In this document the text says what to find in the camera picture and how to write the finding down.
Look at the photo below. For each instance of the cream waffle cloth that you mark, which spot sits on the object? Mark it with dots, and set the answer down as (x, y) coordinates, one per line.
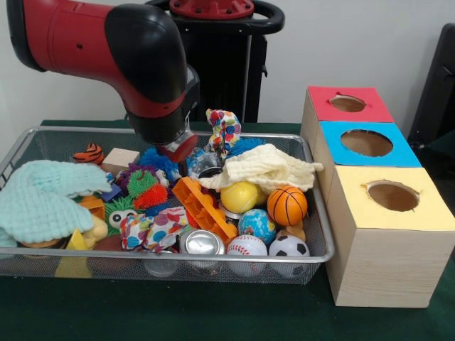
(266, 167)

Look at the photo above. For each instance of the dark green table cloth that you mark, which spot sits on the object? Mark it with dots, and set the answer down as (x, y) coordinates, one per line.
(178, 312)

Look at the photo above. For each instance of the mint green cloth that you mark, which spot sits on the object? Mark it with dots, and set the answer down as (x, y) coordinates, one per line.
(43, 202)

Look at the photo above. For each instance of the small orange basketball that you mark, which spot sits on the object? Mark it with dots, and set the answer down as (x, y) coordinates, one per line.
(287, 206)

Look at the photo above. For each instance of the green spiky toy with eyes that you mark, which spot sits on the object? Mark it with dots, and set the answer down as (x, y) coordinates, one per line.
(119, 214)

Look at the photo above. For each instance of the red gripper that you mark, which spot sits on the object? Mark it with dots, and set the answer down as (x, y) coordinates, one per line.
(181, 145)

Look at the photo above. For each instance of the colourful spotted plush toy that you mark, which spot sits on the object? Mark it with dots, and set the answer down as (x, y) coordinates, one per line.
(225, 128)

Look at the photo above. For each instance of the shallow clear mesh bin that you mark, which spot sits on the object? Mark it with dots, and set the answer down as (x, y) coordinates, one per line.
(313, 264)

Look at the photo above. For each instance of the black chair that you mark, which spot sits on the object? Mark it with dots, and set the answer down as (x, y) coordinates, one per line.
(437, 92)

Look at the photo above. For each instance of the small soccer ball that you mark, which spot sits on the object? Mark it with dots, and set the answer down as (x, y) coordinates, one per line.
(288, 247)

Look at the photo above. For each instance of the small baseball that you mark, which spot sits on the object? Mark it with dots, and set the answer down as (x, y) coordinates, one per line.
(247, 245)

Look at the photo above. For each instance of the colourful patterned cloth pouch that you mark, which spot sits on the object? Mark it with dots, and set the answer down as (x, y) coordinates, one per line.
(153, 229)

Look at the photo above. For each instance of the blue spiky ball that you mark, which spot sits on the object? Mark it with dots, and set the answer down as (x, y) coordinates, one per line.
(158, 162)

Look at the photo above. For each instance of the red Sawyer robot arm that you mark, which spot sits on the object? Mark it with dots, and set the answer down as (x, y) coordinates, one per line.
(114, 50)

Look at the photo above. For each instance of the purple spiky toy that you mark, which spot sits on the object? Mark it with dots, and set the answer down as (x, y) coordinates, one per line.
(122, 176)

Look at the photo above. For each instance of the large yellow ball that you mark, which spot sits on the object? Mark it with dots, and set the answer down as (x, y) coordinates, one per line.
(239, 197)

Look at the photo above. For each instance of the globe print ball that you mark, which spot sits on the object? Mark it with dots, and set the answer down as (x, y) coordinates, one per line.
(257, 226)

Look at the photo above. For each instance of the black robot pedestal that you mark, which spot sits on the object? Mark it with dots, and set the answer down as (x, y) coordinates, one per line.
(234, 78)

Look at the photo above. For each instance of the wooden box with three holes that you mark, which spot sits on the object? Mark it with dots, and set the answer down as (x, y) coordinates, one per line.
(377, 263)

